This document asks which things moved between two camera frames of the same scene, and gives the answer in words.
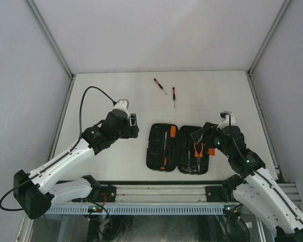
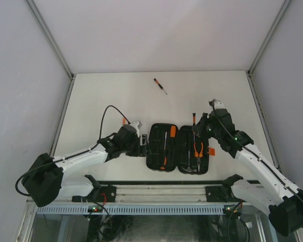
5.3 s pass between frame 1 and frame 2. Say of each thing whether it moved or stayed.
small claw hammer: stayed
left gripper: moved
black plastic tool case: stayed
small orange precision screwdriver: stayed
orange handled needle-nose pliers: stayed
